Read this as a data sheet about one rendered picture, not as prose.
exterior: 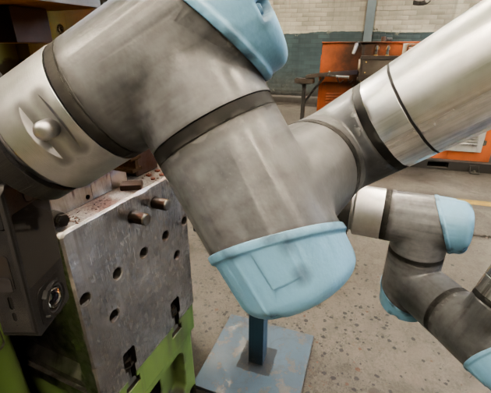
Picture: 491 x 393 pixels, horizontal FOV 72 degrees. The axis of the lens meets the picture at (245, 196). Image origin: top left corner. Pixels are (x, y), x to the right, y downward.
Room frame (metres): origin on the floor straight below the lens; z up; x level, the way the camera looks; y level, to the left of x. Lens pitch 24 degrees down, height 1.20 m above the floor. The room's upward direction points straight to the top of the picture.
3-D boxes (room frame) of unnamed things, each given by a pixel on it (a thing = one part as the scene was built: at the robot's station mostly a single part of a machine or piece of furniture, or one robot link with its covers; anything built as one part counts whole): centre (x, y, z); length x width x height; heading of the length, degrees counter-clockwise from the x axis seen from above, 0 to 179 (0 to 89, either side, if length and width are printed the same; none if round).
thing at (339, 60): (4.03, -1.68, 0.65); 2.10 x 1.12 x 1.30; 73
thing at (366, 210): (0.46, -0.18, 0.98); 0.08 x 0.05 x 0.08; 157
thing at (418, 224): (0.43, -0.25, 0.98); 0.11 x 0.08 x 0.09; 67
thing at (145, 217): (0.64, 0.23, 0.87); 0.04 x 0.03 x 0.03; 67
